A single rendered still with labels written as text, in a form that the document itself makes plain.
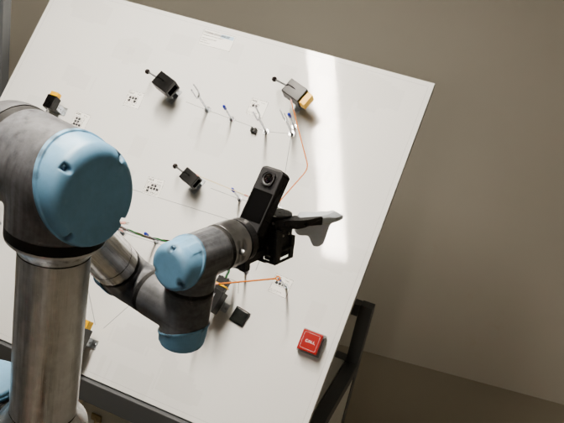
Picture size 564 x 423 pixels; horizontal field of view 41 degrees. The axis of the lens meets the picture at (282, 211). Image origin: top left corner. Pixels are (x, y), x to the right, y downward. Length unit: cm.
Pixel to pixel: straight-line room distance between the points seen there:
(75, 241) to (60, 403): 25
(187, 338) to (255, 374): 72
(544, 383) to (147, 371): 248
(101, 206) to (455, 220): 284
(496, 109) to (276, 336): 186
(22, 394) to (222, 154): 117
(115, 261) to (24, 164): 36
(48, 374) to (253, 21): 264
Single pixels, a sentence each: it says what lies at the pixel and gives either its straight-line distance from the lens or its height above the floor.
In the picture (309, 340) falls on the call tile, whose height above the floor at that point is 112.
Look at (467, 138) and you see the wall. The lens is 345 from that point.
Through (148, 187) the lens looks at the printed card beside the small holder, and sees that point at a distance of 206.
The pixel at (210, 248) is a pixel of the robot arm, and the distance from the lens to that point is 112.
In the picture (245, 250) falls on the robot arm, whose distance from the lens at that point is 117.
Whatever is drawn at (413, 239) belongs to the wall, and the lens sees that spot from 362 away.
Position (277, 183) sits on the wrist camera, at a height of 165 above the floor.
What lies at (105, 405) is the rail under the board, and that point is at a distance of 202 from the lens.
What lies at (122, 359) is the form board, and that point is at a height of 93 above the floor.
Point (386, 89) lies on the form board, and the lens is 203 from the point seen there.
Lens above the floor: 210
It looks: 24 degrees down
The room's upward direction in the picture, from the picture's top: 11 degrees clockwise
